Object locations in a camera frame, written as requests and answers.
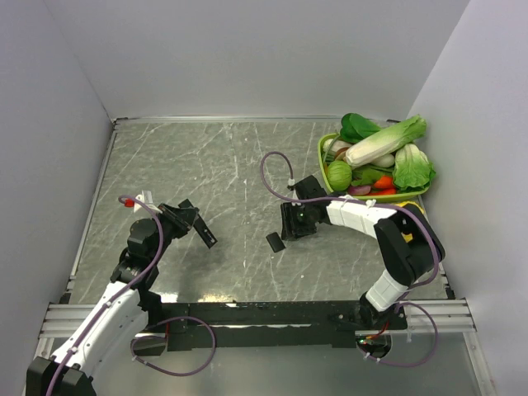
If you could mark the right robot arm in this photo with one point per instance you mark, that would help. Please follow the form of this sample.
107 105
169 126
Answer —
410 249

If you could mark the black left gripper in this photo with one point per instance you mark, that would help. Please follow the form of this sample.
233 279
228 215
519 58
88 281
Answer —
181 219

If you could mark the black battery compartment cover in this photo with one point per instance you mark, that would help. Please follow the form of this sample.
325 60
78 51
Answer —
275 242

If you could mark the large napa cabbage toy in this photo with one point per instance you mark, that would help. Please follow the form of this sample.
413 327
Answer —
385 141

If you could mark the purple onion toy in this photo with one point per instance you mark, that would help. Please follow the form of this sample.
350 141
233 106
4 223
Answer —
359 190

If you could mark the aluminium frame rail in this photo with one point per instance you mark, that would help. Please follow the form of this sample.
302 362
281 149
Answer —
450 316

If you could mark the red chili toy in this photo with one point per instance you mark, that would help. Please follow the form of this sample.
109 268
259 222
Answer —
385 192

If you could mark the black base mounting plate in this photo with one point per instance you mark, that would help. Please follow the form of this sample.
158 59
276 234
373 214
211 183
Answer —
337 324

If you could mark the black remote control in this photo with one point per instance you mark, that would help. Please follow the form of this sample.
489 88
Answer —
199 224

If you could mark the green vegetable basket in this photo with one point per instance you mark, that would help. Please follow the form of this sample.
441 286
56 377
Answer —
401 196

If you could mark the white mushroom toy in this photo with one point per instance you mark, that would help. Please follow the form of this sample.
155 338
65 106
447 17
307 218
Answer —
332 147

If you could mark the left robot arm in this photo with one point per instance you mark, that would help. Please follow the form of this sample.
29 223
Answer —
126 307

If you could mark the orange carrot toy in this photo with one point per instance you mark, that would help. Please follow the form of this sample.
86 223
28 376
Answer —
384 183

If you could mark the yellow cabbage toy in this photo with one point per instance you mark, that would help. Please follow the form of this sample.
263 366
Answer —
408 237

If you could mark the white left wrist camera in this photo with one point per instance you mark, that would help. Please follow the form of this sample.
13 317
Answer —
144 197

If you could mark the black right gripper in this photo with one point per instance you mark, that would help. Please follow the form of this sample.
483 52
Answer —
288 212

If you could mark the white radish toy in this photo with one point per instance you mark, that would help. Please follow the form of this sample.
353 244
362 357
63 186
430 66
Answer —
385 161

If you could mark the round green cabbage toy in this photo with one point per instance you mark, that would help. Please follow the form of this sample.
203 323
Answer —
339 175

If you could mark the green leafy lettuce toy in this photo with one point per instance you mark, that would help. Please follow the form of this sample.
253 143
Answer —
412 169

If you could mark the dark green spinach toy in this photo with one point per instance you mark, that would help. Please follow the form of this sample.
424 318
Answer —
356 127

